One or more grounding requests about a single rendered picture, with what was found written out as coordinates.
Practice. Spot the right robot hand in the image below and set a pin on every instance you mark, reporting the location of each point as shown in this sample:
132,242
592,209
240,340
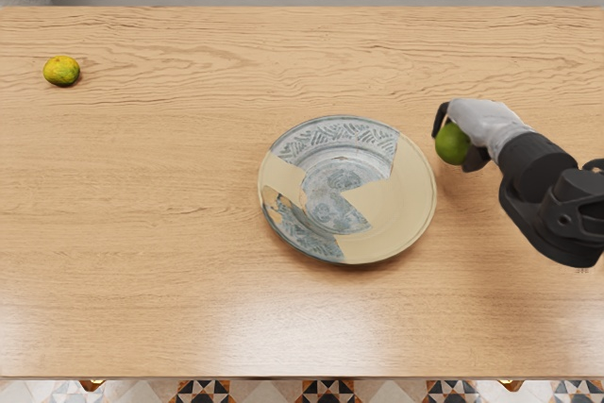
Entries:
486,122

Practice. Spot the green round fruit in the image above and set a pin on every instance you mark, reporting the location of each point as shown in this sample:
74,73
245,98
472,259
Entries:
450,144

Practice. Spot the cream and blue patterned plate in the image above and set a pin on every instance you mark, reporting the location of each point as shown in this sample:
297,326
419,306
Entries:
347,189

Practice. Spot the yellow-green mottled fruit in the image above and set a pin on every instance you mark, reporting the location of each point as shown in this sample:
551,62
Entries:
61,71

